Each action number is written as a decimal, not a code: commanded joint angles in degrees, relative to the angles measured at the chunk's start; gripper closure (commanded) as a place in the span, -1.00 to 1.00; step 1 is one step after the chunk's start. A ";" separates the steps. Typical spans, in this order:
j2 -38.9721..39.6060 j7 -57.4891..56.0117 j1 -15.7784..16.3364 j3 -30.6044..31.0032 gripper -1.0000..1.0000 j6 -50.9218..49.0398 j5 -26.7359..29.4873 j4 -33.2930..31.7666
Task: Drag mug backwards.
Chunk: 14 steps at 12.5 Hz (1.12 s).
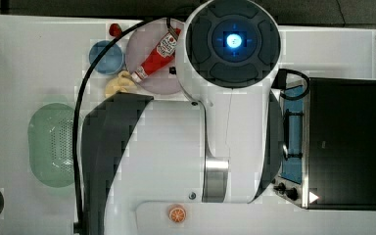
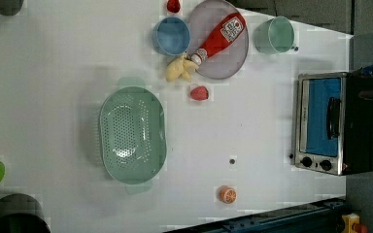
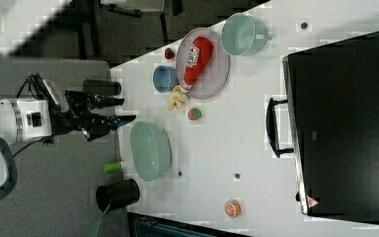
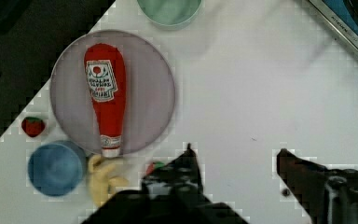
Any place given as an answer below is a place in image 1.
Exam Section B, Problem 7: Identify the green perforated colander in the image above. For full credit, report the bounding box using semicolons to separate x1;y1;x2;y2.
27;103;74;188

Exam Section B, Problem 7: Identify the blue bowl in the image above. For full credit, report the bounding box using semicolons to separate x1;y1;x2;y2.
88;40;124;75

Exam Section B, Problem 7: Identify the red ketchup bottle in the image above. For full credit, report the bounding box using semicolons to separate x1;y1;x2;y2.
131;27;181;83

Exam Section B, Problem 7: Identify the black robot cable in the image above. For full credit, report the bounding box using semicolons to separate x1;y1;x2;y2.
71;20;151;234

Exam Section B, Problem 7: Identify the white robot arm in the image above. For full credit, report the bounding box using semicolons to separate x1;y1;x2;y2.
80;0;281;235

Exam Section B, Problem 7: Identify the grey round plate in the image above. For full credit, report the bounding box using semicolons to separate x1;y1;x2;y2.
125;18;184;95

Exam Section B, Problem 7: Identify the orange slice toy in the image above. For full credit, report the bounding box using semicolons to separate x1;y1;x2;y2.
168;205;187;223

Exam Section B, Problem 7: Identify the yellow banana bunch toy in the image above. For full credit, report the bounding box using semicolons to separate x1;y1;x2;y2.
105;70;137;98

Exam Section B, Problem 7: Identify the red strawberry toy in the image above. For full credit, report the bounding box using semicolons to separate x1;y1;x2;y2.
109;23;122;37

